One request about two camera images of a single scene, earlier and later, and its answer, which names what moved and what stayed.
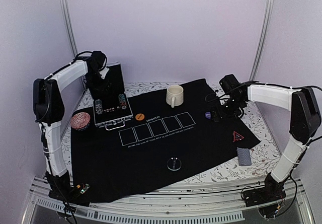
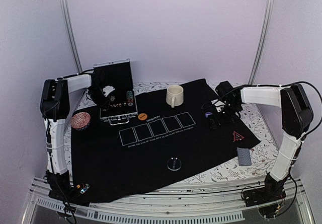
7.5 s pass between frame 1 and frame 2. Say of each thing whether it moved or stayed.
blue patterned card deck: stayed
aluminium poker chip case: moved
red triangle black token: stayed
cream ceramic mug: stayed
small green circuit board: stayed
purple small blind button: stayed
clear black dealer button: stayed
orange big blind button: moved
